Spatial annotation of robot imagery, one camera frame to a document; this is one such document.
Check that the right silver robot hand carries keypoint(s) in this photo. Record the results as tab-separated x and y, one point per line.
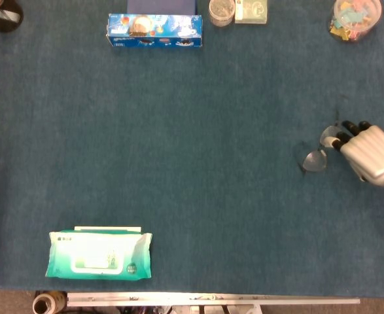
371	153

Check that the thin wire-frame eyeglasses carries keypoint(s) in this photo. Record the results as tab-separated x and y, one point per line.
314	162

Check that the white black robot base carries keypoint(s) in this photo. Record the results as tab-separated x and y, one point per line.
191	310

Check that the clear jar of binder clips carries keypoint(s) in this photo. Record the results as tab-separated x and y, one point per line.
355	19

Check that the pale green small box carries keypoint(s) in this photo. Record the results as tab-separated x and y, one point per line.
250	11

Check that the blue felt table cover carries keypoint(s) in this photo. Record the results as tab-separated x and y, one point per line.
178	147

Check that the small clear jar of pins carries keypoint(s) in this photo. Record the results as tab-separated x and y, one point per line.
221	14

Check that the blue Oreo cookie box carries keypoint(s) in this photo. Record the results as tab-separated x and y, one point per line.
152	32

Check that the dark blue flat box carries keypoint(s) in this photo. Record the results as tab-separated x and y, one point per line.
162	6

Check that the green white wet wipes pack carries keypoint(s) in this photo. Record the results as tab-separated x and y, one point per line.
97	255

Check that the brown tape roll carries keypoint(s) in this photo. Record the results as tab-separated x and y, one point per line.
52	302

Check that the black mesh pen holder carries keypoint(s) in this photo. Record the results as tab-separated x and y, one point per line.
5	25

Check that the aluminium rail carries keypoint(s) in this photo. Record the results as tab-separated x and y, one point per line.
211	298

